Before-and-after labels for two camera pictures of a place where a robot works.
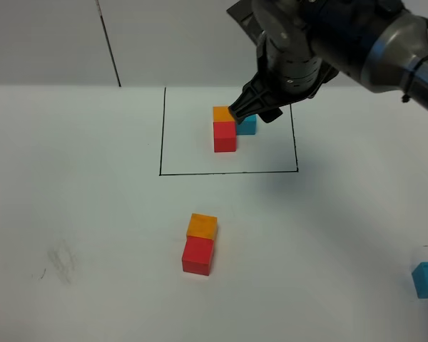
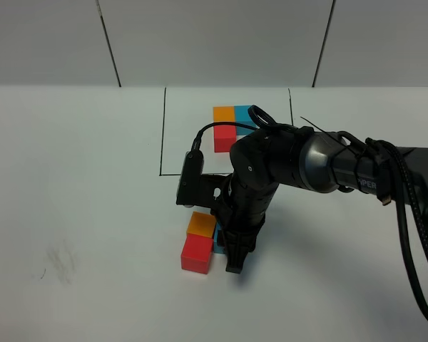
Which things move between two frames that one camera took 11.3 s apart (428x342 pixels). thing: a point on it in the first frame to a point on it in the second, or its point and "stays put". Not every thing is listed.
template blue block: [247, 127] stays put
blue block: [427, 278] to [216, 249]
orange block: [203, 226] stays put
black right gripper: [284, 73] to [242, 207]
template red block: [225, 136] stays put
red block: [197, 255] stays put
